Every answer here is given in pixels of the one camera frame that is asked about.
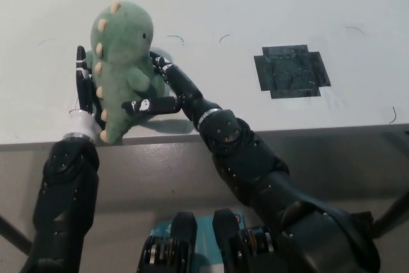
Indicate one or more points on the black metal table leg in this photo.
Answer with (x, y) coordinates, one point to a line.
(12, 234)
(393, 212)

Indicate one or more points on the black floor tape patch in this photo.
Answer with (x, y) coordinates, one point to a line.
(364, 216)

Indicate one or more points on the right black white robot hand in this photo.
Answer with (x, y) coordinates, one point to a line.
(185, 94)

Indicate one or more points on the black teal robot body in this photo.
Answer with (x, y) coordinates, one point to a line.
(223, 247)

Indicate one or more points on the green plush dinosaur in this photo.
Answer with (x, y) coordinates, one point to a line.
(121, 62)

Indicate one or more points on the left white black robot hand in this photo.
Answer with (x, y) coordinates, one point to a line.
(83, 94)

